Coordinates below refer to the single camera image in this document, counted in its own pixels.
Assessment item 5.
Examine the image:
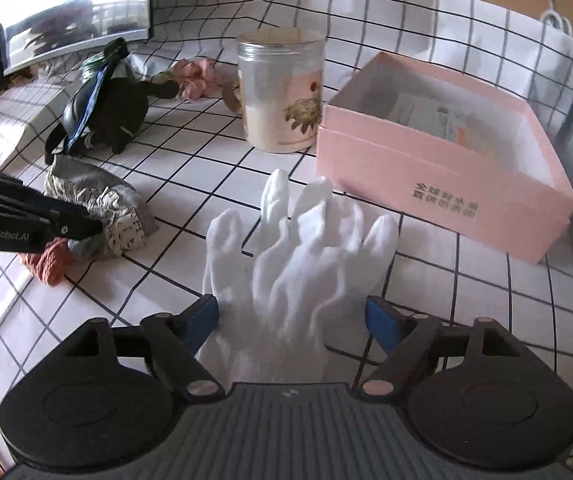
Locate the orange knitted item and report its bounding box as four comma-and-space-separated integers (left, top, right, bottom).
20, 238, 74, 286

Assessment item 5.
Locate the grey patterned cloth pouch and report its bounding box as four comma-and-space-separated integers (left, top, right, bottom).
44, 155, 157, 261

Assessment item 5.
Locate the black blue padded cap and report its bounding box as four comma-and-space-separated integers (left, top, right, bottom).
44, 38, 129, 165

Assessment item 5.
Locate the white cloth glove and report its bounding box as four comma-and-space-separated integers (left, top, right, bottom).
198, 169, 398, 388

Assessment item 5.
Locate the pink fabric flower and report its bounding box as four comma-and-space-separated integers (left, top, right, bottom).
151, 58, 221, 101

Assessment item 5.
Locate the black plush toy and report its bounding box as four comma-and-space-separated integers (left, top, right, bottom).
85, 78, 179, 154

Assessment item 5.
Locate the green lidded tin jar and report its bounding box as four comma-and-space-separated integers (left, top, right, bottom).
79, 52, 105, 82

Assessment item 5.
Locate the pink cardboard box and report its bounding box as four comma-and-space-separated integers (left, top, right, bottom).
317, 52, 573, 263

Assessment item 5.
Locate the computer monitor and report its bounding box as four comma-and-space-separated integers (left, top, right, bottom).
0, 0, 152, 75

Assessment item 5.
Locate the card inside pink box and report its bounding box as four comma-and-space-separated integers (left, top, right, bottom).
386, 92, 495, 158

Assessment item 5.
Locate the clear jar with wooden lid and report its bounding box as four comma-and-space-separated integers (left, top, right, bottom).
238, 27, 325, 154

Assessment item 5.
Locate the white checkered tablecloth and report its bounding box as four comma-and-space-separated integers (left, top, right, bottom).
0, 0, 573, 470

